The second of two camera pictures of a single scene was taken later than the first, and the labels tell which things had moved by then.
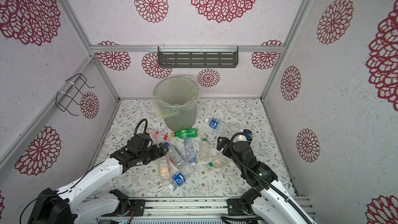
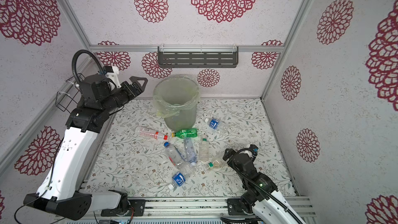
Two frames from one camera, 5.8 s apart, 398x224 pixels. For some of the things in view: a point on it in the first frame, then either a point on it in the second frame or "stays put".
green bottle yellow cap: (192, 133) stays put
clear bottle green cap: (221, 163) stays put
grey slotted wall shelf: (180, 57) stays put
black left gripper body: (151, 155) -> (119, 97)
